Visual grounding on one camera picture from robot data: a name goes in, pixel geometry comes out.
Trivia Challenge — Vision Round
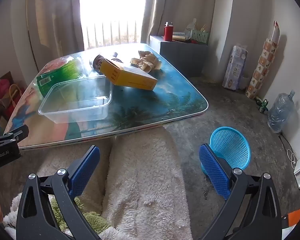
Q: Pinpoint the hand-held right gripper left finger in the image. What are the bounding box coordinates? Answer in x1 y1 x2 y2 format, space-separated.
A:
16 145 102 240

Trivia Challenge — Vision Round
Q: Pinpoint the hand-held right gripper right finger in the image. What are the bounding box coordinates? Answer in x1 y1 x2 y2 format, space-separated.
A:
199 144 283 240

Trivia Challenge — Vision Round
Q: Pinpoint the blue mesh basket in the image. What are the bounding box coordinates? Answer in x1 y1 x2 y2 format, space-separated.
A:
201 126 251 178

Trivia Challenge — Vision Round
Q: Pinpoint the clear plastic food container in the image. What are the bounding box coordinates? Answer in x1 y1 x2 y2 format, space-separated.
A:
38 77 114 124

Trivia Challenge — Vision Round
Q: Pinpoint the green plastic bottle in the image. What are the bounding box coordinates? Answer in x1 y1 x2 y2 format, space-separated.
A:
32 57 95 98

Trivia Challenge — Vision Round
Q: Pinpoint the red print snack bag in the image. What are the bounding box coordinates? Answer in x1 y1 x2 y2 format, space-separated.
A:
46 56 75 71

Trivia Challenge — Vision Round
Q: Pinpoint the yellow cardboard box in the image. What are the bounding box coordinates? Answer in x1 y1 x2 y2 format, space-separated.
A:
100 57 158 91

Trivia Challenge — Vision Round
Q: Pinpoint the printed cylindrical can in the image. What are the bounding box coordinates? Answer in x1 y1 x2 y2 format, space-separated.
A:
93 52 119 77

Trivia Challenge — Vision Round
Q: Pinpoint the pink plush item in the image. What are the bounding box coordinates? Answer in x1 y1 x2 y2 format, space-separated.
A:
0 79 10 104

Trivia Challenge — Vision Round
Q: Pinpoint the green fluffy cloth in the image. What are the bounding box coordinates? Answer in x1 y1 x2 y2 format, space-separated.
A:
2 195 110 240

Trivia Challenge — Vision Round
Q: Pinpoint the large clear water jug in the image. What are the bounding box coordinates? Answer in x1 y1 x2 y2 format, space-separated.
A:
267 90 296 133

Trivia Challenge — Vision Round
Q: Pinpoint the orange white packet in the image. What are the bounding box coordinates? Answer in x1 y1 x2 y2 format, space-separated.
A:
282 209 300 230

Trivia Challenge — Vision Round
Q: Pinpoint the toilet paper pack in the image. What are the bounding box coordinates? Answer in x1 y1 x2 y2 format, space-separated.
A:
222 45 248 90

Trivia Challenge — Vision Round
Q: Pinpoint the beige curtain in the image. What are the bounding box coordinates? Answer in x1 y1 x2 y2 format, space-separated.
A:
25 0 85 67
140 0 218 45

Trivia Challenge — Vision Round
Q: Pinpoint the patterned roll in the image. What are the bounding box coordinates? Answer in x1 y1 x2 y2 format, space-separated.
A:
245 21 280 100

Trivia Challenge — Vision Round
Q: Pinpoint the grey cabinet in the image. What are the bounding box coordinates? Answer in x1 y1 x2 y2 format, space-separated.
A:
149 35 208 77

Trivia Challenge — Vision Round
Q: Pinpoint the small green basket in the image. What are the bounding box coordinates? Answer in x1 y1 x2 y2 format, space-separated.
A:
191 29 210 45

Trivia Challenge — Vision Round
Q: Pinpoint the window railing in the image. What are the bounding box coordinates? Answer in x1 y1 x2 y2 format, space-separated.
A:
84 20 143 49

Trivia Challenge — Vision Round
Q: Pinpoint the tan flat box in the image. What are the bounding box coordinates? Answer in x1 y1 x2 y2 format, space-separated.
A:
172 34 190 42

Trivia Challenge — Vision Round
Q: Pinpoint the clear plastic bag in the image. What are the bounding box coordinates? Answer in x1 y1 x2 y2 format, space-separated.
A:
184 19 198 37

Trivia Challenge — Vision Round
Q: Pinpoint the red thermos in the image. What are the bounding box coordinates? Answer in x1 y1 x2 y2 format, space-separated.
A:
164 22 174 42

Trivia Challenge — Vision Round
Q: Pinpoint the yellow handle bag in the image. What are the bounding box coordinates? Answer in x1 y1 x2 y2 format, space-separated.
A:
5 84 25 115

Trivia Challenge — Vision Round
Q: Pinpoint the white cable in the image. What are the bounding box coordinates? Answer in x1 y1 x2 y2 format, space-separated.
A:
286 149 298 168

